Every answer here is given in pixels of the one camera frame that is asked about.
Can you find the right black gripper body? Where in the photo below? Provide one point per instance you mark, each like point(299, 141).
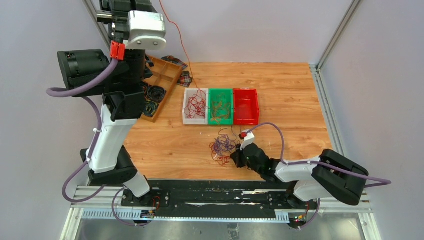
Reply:
point(241, 160)

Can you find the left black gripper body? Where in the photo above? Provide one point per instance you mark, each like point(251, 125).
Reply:
point(115, 14)

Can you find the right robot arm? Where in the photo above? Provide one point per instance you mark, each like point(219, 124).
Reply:
point(329, 174)

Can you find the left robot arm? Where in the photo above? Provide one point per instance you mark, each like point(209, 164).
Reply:
point(118, 78)

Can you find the red plastic bin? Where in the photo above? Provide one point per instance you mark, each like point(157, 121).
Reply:
point(246, 106)

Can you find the green plastic bin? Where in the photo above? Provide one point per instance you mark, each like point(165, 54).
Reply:
point(221, 106)

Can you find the white plastic bin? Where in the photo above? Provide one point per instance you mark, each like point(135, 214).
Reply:
point(195, 108)

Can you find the orange wooden compartment tray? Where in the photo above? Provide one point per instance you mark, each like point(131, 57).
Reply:
point(159, 87)

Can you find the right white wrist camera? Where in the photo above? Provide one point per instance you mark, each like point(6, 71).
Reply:
point(247, 138)

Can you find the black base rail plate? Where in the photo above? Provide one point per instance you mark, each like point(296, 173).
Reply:
point(216, 199)

